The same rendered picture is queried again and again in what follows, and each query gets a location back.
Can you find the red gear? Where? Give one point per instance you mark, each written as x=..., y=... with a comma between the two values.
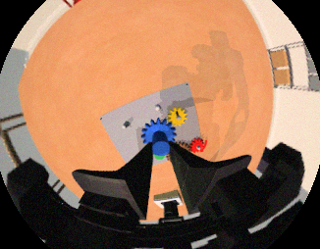
x=194, y=143

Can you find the brown gear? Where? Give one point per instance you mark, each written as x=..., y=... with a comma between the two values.
x=186, y=146

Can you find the blue gear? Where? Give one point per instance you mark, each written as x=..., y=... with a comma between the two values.
x=159, y=133

